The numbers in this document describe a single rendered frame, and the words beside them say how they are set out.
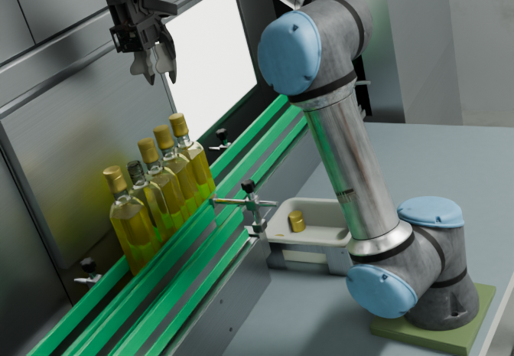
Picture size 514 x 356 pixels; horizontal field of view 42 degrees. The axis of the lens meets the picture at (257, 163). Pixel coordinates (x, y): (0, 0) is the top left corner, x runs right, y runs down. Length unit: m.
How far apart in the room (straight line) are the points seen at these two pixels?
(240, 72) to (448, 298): 0.95
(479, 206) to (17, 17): 1.11
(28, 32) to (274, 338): 0.78
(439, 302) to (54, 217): 0.76
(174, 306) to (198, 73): 0.71
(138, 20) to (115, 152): 0.31
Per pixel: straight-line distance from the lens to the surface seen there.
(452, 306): 1.32
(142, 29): 1.35
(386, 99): 2.19
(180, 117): 1.46
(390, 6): 2.10
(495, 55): 3.75
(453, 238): 1.25
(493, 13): 3.67
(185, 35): 1.73
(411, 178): 1.84
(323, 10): 1.07
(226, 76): 1.88
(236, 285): 1.42
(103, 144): 1.48
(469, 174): 1.83
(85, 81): 1.44
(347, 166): 1.08
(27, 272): 1.40
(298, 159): 1.86
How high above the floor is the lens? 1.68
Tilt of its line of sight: 26 degrees down
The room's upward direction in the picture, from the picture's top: 15 degrees counter-clockwise
